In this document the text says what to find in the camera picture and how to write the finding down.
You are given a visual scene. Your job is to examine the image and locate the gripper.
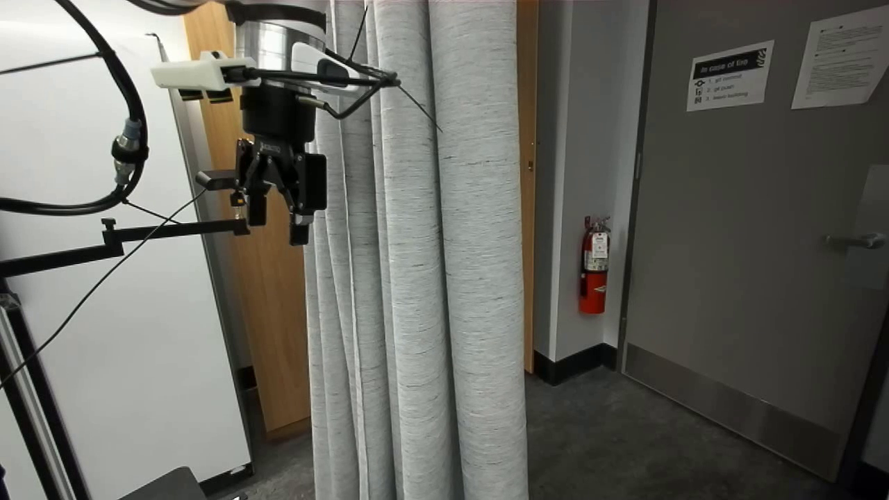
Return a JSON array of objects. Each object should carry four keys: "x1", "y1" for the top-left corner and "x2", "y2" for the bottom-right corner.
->
[{"x1": 235, "y1": 83, "x2": 329, "y2": 247}]

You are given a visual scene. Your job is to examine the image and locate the wooden door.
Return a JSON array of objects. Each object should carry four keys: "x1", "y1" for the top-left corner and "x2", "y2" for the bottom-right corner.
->
[{"x1": 182, "y1": 0, "x2": 313, "y2": 440}]

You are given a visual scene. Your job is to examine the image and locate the grey curtain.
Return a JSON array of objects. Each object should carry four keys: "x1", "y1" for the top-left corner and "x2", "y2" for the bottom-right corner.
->
[{"x1": 303, "y1": 0, "x2": 530, "y2": 500}]

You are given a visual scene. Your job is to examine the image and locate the white partition board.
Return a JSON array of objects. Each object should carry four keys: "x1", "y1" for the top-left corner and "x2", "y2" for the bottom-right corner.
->
[{"x1": 0, "y1": 0, "x2": 254, "y2": 500}]

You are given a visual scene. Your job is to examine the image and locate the red fire extinguisher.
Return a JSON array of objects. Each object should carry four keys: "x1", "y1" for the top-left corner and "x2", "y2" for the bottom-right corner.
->
[{"x1": 579, "y1": 215, "x2": 613, "y2": 315}]

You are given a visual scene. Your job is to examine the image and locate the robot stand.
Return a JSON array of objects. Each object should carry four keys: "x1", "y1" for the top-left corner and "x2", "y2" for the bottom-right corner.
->
[{"x1": 0, "y1": 276, "x2": 209, "y2": 500}]

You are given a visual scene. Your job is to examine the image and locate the grey metal door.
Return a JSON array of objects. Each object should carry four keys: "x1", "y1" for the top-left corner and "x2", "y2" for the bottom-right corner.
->
[{"x1": 617, "y1": 0, "x2": 889, "y2": 484}]

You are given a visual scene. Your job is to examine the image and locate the paper sign with black header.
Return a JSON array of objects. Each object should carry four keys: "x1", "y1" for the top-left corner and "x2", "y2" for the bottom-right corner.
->
[{"x1": 686, "y1": 39, "x2": 776, "y2": 113}]

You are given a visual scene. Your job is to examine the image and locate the white paper notice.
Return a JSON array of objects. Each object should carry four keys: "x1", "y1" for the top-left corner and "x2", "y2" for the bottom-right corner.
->
[{"x1": 791, "y1": 5, "x2": 889, "y2": 111}]

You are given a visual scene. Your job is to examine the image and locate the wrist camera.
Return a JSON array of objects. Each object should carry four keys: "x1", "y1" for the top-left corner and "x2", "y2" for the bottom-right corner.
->
[{"x1": 151, "y1": 51, "x2": 262, "y2": 104}]

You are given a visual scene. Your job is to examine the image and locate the black cable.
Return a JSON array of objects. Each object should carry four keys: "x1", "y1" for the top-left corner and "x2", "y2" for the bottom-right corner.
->
[{"x1": 0, "y1": 189, "x2": 209, "y2": 390}]

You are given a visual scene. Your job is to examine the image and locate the silver door handle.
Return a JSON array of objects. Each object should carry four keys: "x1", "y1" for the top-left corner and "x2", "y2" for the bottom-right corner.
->
[{"x1": 824, "y1": 232, "x2": 888, "y2": 251}]

